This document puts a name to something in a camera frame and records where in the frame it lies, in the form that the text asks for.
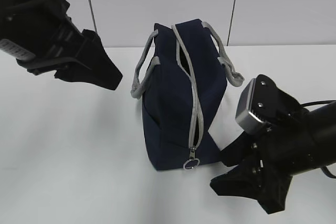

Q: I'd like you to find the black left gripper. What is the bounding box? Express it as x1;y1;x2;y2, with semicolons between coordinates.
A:
16;16;123;90

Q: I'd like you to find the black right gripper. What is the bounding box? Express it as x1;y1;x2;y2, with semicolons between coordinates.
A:
210;74;315;214

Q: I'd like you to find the navy blue lunch bag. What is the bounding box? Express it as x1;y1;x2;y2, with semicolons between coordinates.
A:
131;19;244;171

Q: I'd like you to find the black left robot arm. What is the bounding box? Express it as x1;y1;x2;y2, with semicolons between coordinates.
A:
1;0;123;90

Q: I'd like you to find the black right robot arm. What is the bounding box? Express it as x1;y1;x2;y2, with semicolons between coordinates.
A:
210;74;335;214

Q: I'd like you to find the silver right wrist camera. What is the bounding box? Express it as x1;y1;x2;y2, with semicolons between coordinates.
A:
235;78;268;135

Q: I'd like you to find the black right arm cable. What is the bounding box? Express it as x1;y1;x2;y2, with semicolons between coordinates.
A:
301;100;336;178

